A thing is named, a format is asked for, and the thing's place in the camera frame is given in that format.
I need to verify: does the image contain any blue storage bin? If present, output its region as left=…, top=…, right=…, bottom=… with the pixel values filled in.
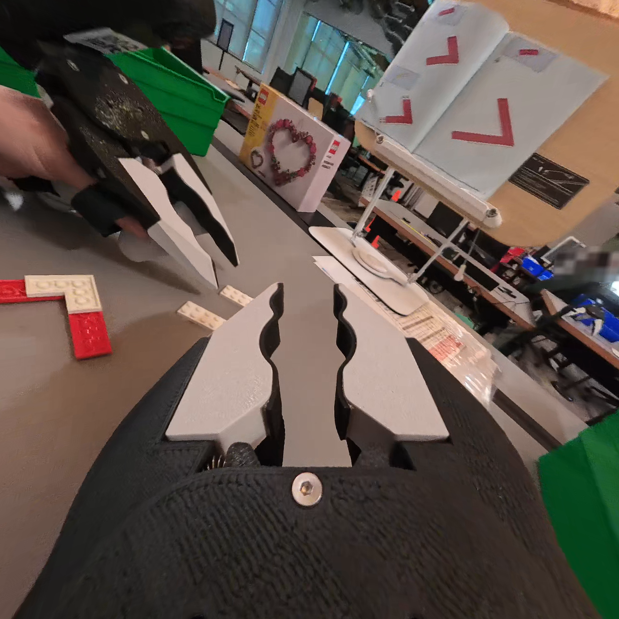
left=573, top=299, right=619, bottom=341
left=522, top=256, right=553, bottom=281

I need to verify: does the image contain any printed sheet in plastic sleeve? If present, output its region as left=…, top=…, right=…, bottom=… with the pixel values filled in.
left=313, top=255, right=499, bottom=404

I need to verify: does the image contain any red and white lego assembly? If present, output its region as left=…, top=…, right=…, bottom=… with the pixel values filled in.
left=0, top=274, right=113, bottom=360

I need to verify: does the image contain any white toy box heart picture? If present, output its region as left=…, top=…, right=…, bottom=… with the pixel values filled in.
left=239, top=83, right=352, bottom=213

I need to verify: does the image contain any green plastic bin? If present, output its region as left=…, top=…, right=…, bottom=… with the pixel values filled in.
left=0, top=47, right=40, bottom=98
left=167, top=123, right=216, bottom=157
left=157, top=99, right=225, bottom=133
left=106, top=47, right=230, bottom=117
left=538, top=425, right=619, bottom=619

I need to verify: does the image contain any black diagram label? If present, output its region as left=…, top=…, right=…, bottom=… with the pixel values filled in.
left=509, top=154, right=590, bottom=210

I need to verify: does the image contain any open instruction booklet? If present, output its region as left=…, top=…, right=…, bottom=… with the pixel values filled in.
left=355, top=0, right=609, bottom=200

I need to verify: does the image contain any white lego plate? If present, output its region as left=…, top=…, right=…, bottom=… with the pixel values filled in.
left=176, top=300, right=226, bottom=331
left=219, top=285, right=253, bottom=308

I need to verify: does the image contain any person's left hand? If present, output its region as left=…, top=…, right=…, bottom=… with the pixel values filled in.
left=0, top=87, right=151, bottom=241

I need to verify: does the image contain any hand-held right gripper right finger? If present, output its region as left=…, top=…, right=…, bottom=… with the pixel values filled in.
left=333, top=283, right=450, bottom=449

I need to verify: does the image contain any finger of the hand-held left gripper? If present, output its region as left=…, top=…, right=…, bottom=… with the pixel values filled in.
left=159, top=154, right=241, bottom=268
left=118, top=159, right=219, bottom=291

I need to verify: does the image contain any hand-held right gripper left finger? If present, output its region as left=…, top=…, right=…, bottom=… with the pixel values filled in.
left=165, top=282, right=285, bottom=448

